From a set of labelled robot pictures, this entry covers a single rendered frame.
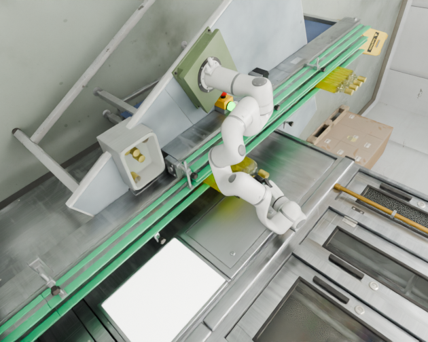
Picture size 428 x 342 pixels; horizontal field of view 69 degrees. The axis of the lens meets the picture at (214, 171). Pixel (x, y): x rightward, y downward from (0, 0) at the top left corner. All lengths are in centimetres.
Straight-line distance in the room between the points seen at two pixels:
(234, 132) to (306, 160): 81
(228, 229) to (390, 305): 70
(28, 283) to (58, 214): 54
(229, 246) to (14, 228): 111
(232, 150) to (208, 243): 53
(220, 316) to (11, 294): 76
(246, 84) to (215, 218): 64
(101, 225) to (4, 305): 41
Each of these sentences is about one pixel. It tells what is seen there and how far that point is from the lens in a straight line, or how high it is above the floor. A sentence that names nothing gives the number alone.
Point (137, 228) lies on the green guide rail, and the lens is 133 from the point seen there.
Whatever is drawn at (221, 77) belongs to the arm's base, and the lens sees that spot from 133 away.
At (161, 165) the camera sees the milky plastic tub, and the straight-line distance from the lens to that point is 140.
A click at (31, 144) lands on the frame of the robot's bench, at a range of 178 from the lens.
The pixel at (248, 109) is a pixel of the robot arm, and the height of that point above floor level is 114.
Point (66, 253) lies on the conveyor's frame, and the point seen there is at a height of 82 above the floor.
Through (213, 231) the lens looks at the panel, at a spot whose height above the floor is 111.
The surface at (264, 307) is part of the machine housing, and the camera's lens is 134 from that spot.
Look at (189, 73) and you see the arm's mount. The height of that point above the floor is 83.
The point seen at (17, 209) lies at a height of 18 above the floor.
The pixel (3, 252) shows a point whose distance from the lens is 184.
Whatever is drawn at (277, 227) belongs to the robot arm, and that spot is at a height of 138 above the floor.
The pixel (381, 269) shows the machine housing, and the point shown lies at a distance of 151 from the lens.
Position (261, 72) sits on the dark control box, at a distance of 177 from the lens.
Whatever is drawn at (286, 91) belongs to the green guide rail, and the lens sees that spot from 180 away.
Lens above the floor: 173
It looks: 31 degrees down
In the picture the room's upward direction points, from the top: 121 degrees clockwise
